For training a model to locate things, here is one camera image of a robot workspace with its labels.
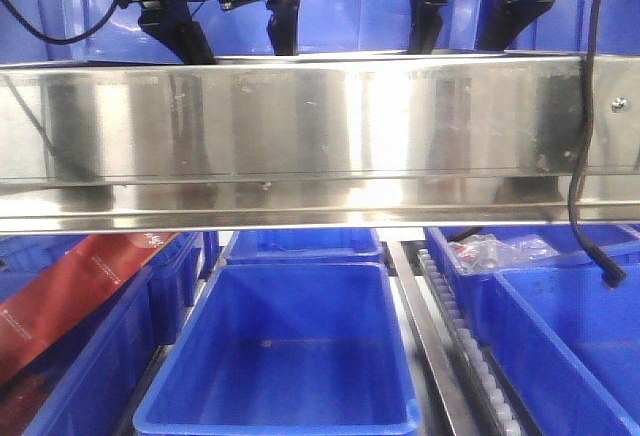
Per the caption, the upper right blue bin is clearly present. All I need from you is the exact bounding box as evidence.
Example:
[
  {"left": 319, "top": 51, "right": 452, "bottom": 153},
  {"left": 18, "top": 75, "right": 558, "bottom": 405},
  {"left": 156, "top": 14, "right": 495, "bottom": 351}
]
[{"left": 472, "top": 0, "right": 640, "bottom": 55}]

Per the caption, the blue bin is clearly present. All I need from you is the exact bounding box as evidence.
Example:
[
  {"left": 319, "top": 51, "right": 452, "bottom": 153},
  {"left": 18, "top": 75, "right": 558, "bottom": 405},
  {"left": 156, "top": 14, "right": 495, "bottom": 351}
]
[
  {"left": 1, "top": 231, "right": 220, "bottom": 345},
  {"left": 472, "top": 0, "right": 640, "bottom": 55},
  {"left": 63, "top": 0, "right": 482, "bottom": 63},
  {"left": 490, "top": 265, "right": 639, "bottom": 435},
  {"left": 0, "top": 265, "right": 156, "bottom": 436},
  {"left": 423, "top": 223, "right": 640, "bottom": 337},
  {"left": 222, "top": 228, "right": 384, "bottom": 264},
  {"left": 1, "top": 0, "right": 70, "bottom": 64},
  {"left": 133, "top": 263, "right": 421, "bottom": 435}
]

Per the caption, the upper centre blue bin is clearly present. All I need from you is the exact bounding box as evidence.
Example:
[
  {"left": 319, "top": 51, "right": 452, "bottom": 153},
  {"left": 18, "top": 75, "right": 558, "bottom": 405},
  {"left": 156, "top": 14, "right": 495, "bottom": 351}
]
[{"left": 63, "top": 0, "right": 482, "bottom": 63}]

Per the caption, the upper left blue bin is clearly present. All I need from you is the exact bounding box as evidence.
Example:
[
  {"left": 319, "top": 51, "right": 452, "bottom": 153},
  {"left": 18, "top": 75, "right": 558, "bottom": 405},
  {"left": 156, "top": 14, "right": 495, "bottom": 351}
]
[{"left": 1, "top": 0, "right": 70, "bottom": 64}]

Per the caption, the clear plastic bag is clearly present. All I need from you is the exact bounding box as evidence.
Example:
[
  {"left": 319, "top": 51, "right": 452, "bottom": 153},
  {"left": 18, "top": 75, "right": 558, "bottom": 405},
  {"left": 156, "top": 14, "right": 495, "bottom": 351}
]
[{"left": 449, "top": 233, "right": 560, "bottom": 275}]

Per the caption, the lower left rear blue bin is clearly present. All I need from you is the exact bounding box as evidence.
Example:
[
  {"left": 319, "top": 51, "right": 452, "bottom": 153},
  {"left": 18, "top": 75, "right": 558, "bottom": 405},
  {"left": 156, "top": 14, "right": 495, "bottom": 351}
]
[{"left": 1, "top": 231, "right": 220, "bottom": 345}]

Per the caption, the lower centre rear blue bin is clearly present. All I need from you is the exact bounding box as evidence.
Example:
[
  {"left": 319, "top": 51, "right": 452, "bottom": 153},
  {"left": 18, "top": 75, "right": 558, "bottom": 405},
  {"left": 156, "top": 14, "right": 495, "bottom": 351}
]
[{"left": 222, "top": 228, "right": 384, "bottom": 264}]

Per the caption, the lower right rear blue bin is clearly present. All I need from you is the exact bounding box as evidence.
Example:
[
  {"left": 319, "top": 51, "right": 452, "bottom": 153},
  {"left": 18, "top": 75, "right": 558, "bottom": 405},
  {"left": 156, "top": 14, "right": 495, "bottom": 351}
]
[{"left": 423, "top": 223, "right": 640, "bottom": 337}]

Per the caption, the lower centre front blue bin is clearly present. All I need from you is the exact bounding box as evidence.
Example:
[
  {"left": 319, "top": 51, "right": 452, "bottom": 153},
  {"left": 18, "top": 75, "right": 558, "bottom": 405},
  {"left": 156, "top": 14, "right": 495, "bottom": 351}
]
[{"left": 133, "top": 263, "right": 421, "bottom": 435}]

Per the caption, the lower right front blue bin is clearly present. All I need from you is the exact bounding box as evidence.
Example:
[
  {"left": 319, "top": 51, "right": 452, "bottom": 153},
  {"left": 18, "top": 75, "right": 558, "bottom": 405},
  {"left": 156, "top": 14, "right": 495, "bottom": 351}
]
[{"left": 490, "top": 265, "right": 639, "bottom": 435}]

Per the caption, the red flat package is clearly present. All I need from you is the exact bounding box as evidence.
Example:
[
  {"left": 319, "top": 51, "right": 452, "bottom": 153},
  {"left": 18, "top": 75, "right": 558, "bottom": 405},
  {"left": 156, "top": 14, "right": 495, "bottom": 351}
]
[{"left": 1, "top": 232, "right": 178, "bottom": 383}]

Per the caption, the roller conveyor track right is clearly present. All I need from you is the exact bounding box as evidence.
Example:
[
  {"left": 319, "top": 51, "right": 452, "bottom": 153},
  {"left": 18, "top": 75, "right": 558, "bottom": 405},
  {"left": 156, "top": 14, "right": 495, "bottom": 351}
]
[{"left": 386, "top": 241, "right": 540, "bottom": 435}]

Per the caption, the lower left front blue bin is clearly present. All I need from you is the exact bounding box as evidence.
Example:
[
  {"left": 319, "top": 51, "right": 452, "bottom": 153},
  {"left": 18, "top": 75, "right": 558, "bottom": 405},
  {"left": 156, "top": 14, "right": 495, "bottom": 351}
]
[{"left": 0, "top": 265, "right": 156, "bottom": 436}]

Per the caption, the black cable left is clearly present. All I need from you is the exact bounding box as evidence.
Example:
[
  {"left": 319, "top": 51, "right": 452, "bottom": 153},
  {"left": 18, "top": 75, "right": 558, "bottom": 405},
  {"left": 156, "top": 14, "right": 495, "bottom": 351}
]
[{"left": 0, "top": 0, "right": 132, "bottom": 47}]

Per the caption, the stainless steel shelf rail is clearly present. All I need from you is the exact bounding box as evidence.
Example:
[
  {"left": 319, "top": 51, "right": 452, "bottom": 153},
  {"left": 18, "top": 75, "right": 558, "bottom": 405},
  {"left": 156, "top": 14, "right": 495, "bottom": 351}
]
[{"left": 1, "top": 53, "right": 639, "bottom": 234}]

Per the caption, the black hanging cable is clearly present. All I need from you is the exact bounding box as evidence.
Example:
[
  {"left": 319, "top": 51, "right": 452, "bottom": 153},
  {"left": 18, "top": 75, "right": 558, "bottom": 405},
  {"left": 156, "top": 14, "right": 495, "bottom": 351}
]
[{"left": 567, "top": 0, "right": 629, "bottom": 290}]

